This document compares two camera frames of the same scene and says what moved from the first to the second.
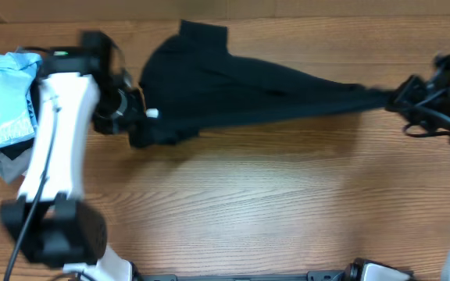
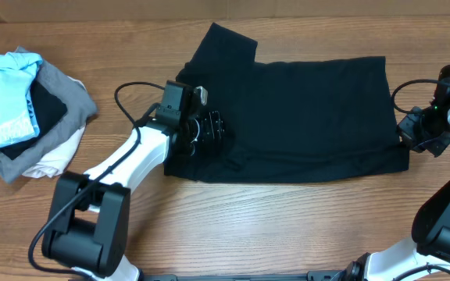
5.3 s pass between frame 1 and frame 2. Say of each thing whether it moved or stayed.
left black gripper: moved
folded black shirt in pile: stayed
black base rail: stayed
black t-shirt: moved
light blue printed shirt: stayed
